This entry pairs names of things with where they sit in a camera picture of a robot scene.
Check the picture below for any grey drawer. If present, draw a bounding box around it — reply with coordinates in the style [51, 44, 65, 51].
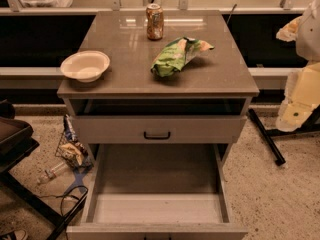
[67, 144, 247, 240]
[72, 116, 246, 144]

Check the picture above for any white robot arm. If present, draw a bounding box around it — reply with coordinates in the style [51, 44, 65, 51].
[276, 0, 320, 132]

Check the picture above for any grey drawer cabinet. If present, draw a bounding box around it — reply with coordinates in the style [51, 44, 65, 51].
[58, 11, 259, 155]

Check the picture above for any grey top drawer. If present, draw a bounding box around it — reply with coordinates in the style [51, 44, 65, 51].
[72, 116, 246, 144]

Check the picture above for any green chip bag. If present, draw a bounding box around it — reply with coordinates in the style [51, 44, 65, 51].
[151, 37, 214, 77]

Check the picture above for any orange soda can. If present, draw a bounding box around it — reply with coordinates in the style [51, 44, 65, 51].
[146, 3, 164, 40]

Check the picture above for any white bowl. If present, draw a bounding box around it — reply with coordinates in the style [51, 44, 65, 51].
[60, 51, 110, 83]

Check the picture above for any clear plastic bottle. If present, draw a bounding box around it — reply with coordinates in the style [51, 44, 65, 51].
[37, 162, 69, 184]

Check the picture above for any dark chair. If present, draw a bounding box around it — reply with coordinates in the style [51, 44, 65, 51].
[0, 100, 39, 173]

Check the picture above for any sneaker shoe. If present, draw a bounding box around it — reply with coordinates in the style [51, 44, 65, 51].
[0, 230, 28, 240]

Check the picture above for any black table leg frame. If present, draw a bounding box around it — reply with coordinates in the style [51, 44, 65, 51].
[248, 107, 320, 166]

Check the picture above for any wire basket with snacks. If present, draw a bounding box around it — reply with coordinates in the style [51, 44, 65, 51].
[58, 114, 92, 168]

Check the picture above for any black cable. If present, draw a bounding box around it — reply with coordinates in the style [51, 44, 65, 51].
[36, 184, 89, 218]

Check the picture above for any black floor frame bar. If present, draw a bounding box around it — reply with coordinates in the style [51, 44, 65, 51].
[0, 172, 88, 240]

